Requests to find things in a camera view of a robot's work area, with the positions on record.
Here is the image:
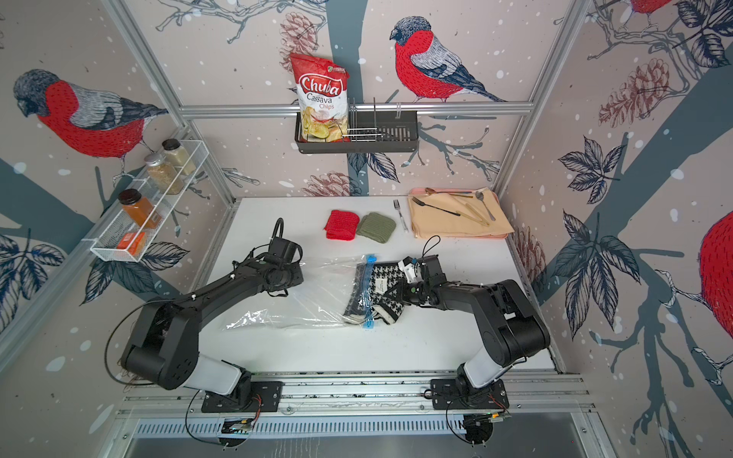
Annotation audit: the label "beige spice jar rear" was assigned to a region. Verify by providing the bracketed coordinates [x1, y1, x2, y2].
[162, 139, 197, 176]

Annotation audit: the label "small orange box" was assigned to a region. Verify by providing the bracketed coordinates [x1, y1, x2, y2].
[116, 231, 147, 257]

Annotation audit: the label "gold spoon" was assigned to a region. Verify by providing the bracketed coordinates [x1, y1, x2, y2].
[425, 187, 475, 198]

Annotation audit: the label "olive green knitted scarf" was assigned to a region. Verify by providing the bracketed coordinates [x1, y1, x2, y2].
[356, 212, 396, 244]

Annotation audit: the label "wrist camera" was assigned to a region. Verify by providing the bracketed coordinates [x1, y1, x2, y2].
[398, 255, 447, 284]
[266, 237, 303, 265]

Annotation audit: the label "black wall basket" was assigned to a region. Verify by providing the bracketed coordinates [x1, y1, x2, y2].
[294, 111, 419, 154]

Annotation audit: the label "red knitted scarf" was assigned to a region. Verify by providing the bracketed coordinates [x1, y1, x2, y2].
[325, 210, 360, 242]

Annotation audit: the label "beige cloth napkin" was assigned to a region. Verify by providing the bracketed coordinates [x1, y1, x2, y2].
[408, 188, 515, 240]

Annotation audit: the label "beige spice jar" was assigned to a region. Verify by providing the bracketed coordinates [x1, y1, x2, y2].
[162, 139, 197, 176]
[144, 153, 184, 195]

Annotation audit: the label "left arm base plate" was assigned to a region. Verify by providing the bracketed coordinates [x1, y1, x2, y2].
[202, 379, 284, 414]

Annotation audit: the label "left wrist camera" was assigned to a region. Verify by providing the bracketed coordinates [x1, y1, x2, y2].
[266, 237, 303, 265]

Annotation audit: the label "clear plastic vacuum bag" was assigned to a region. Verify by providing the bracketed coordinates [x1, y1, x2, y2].
[221, 255, 367, 331]

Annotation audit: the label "pink tray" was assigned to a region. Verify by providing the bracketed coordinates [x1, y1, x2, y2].
[408, 187, 477, 197]

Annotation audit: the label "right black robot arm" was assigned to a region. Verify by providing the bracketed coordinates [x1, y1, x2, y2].
[397, 276, 551, 396]

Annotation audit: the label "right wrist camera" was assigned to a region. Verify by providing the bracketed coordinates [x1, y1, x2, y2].
[398, 255, 447, 284]

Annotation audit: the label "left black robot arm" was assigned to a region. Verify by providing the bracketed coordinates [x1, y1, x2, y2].
[120, 253, 304, 396]

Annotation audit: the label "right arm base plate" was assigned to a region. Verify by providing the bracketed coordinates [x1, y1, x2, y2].
[424, 379, 510, 411]

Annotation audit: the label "red Chuba chips bag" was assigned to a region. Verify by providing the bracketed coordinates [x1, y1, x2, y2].
[290, 53, 349, 143]

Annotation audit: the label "beige tongs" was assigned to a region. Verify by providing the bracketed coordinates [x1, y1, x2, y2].
[454, 197, 491, 227]

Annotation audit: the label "beige spice jar middle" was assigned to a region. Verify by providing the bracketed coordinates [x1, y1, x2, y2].
[144, 153, 184, 195]

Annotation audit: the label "black fork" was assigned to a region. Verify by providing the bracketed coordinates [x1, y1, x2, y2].
[411, 197, 461, 218]

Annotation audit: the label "orange spice jar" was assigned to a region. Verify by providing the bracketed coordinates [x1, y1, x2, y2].
[118, 189, 160, 229]

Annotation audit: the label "black white houndstooth scarf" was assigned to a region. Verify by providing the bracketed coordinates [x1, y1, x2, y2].
[344, 263, 406, 326]

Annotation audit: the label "silver spoon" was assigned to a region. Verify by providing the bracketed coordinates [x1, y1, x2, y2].
[475, 190, 496, 221]

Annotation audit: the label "white handled fork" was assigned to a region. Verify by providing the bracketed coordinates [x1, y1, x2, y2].
[392, 198, 410, 233]

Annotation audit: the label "clear acrylic wall shelf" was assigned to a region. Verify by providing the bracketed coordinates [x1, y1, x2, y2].
[91, 139, 209, 263]

